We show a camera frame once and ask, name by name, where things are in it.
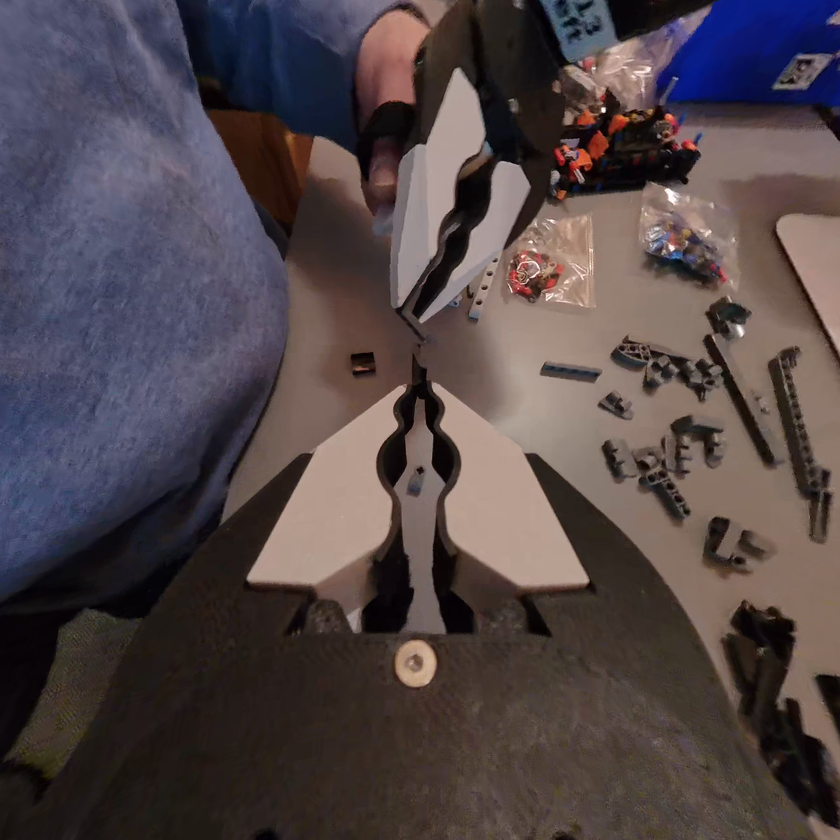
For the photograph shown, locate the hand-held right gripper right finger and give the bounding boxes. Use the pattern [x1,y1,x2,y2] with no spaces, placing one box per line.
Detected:
[425,382,592,634]

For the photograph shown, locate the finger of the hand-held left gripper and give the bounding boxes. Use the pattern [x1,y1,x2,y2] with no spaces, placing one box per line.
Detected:
[389,67,492,329]
[410,161,534,345]

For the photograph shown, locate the light grey holed lego beam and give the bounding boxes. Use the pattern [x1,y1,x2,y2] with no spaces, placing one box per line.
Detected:
[466,257,501,324]

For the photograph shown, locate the pile of dark grey pieces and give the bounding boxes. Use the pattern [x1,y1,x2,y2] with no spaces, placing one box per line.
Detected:
[596,295,836,577]

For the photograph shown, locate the long dark grey lego plate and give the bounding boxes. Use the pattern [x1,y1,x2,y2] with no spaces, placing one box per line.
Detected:
[702,333,786,468]

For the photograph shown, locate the long dark grey holed beam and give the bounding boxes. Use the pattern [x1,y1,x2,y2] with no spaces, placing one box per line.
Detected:
[766,346,836,546]

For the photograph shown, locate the person's left hand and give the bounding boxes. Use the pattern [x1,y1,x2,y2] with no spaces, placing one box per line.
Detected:
[354,10,433,224]

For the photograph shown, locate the crumpled clear plastic bag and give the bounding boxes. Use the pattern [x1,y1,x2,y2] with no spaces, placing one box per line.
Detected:
[577,10,713,112]

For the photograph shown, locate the blue plastic bin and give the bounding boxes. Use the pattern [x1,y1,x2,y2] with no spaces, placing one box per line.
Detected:
[656,0,840,109]

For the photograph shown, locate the pile of black lego pieces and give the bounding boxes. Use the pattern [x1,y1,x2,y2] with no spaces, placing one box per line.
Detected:
[721,599,840,818]

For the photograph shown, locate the light grey flat rounded board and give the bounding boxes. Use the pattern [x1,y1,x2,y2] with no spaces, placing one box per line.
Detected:
[776,213,840,361]

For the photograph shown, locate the zip bag of red pins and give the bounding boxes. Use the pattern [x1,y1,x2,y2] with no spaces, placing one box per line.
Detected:
[504,213,596,309]

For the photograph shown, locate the zip bag of multicoloured parts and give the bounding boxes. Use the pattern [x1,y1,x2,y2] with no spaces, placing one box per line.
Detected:
[638,184,737,287]

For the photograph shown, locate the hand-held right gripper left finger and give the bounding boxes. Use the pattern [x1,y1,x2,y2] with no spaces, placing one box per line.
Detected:
[247,384,411,634]

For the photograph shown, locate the grey studded lego plate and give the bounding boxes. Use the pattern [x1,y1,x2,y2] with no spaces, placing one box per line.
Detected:
[540,359,603,382]

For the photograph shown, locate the lego car chassis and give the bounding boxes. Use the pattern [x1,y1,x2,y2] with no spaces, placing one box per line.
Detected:
[550,88,702,202]

